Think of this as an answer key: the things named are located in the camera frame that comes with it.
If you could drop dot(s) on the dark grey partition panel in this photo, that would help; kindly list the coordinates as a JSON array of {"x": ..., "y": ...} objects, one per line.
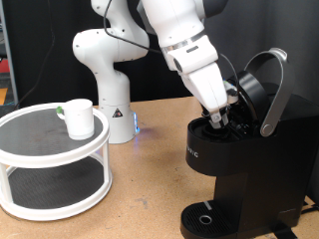
[{"x": 292, "y": 33}]

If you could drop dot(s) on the black Keurig coffee machine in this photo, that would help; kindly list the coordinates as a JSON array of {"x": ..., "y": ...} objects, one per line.
[{"x": 265, "y": 166}]

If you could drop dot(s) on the black backdrop curtain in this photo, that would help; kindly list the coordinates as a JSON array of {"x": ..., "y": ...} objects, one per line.
[{"x": 159, "y": 83}]

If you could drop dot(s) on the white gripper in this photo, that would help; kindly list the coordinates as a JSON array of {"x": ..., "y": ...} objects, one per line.
[{"x": 206, "y": 83}]

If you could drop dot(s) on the red background object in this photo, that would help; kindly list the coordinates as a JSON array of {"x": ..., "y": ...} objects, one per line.
[{"x": 3, "y": 66}]

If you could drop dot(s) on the grey metal shelf post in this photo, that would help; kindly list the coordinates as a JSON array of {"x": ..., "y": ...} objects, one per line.
[{"x": 13, "y": 79}]

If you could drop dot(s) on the white two-tier turntable shelf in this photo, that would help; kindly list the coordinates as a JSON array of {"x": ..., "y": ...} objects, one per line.
[{"x": 40, "y": 139}]

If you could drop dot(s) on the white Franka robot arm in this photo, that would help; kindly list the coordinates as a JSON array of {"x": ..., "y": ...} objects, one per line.
[{"x": 113, "y": 83}]

